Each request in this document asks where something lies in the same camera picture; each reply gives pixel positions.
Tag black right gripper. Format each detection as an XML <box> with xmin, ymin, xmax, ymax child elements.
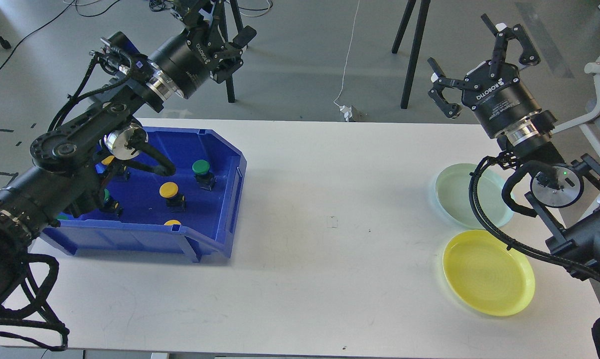
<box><xmin>427</xmin><ymin>13</ymin><xmax>542</xmax><ymax>140</ymax></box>

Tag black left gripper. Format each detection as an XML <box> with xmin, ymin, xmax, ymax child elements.
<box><xmin>149</xmin><ymin>0</ymin><xmax>257</xmax><ymax>99</ymax></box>

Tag green push button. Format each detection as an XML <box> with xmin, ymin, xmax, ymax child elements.
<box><xmin>191</xmin><ymin>159</ymin><xmax>216</xmax><ymax>191</ymax></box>
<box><xmin>99</xmin><ymin>188</ymin><xmax>123</xmax><ymax>218</ymax></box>

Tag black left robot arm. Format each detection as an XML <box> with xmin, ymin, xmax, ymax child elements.
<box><xmin>0</xmin><ymin>0</ymin><xmax>257</xmax><ymax>352</ymax></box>

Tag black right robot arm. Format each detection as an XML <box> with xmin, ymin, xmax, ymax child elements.
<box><xmin>428</xmin><ymin>14</ymin><xmax>600</xmax><ymax>283</ymax></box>

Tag light green plate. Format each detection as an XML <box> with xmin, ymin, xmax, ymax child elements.
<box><xmin>434</xmin><ymin>163</ymin><xmax>514</xmax><ymax>229</ymax></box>

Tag yellow push button back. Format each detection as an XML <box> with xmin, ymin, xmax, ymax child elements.
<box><xmin>101</xmin><ymin>155</ymin><xmax>131</xmax><ymax>182</ymax></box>

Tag yellow plate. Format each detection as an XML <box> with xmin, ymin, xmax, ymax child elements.
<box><xmin>442</xmin><ymin>230</ymin><xmax>536</xmax><ymax>317</ymax></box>

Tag black tripod left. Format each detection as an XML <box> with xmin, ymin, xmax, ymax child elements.
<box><xmin>213</xmin><ymin>0</ymin><xmax>250</xmax><ymax>104</ymax></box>

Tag black tripod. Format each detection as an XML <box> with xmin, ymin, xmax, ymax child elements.
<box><xmin>213</xmin><ymin>0</ymin><xmax>250</xmax><ymax>104</ymax></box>
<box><xmin>391</xmin><ymin>0</ymin><xmax>431</xmax><ymax>110</ymax></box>

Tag black tripod right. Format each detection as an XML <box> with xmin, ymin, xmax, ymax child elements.
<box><xmin>391</xmin><ymin>0</ymin><xmax>431</xmax><ymax>110</ymax></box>

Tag blue plastic bin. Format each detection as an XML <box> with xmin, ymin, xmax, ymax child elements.
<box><xmin>40</xmin><ymin>127</ymin><xmax>246</xmax><ymax>263</ymax></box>

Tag black floor cables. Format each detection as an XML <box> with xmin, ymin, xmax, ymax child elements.
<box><xmin>0</xmin><ymin>0</ymin><xmax>273</xmax><ymax>85</ymax></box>

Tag white cable with plug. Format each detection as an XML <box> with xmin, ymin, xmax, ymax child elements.
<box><xmin>333</xmin><ymin>0</ymin><xmax>366</xmax><ymax>123</ymax></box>

